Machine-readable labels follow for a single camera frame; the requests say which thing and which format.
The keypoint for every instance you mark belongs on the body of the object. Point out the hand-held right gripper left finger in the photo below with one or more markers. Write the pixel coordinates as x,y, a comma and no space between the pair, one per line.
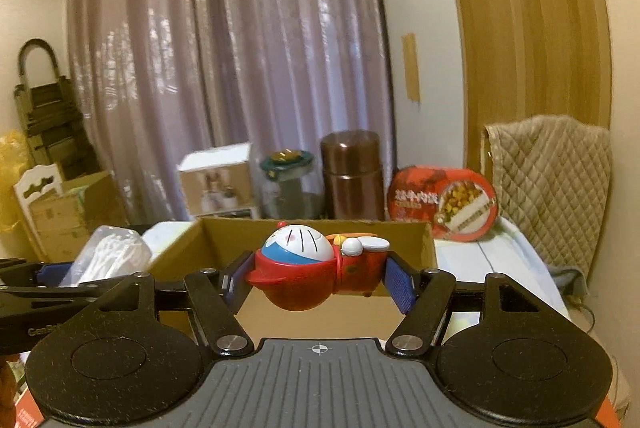
236,282

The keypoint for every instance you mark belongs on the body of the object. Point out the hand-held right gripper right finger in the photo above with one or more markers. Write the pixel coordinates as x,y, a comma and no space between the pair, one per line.
400,284

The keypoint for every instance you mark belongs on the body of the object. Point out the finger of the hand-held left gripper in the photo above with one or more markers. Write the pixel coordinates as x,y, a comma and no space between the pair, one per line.
60,297
52,274

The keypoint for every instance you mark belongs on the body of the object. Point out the cardboard box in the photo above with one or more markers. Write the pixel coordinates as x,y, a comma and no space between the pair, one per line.
220,243

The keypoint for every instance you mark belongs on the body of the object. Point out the red and blue cat toy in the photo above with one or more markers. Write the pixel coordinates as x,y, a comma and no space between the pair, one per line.
300,278

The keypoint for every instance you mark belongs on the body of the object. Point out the clear plastic bag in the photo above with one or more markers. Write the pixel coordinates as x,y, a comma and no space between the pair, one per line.
115,253

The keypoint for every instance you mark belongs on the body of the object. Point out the brown cardboard carton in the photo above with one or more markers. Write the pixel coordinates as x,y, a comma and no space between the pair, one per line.
75,208

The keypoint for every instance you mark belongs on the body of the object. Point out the red printed box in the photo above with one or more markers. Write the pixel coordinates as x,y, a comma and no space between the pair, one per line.
29,413

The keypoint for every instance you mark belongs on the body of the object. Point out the white carved wooden board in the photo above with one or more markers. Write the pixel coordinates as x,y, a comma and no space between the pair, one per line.
35,184

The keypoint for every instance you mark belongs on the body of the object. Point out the red instant rice bowl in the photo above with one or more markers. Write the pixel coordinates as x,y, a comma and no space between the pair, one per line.
425,195

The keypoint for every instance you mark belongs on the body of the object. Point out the white product box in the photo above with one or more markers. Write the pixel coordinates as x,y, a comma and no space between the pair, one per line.
215,188

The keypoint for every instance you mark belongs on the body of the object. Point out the pale plaid bed sheet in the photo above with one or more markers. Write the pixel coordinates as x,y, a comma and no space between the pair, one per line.
500,268

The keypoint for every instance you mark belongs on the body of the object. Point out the glass jar with green lid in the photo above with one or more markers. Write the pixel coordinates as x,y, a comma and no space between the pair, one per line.
285,188

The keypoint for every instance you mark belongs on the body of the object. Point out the yellow plastic bag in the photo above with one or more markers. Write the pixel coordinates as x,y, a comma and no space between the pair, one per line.
12,168

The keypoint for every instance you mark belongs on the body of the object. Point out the brown metal canister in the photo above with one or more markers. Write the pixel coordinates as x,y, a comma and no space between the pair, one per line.
350,178

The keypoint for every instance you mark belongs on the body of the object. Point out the folded dark step ladder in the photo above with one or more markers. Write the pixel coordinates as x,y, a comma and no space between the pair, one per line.
50,118

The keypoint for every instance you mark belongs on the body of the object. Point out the beige quilted cloth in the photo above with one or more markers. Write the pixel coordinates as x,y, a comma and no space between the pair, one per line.
550,188

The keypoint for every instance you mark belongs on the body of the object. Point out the mauve patterned curtain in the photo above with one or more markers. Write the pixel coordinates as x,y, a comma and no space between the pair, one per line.
225,58

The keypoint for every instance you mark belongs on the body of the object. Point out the curved wooden panel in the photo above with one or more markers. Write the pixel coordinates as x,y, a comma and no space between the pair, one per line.
525,33

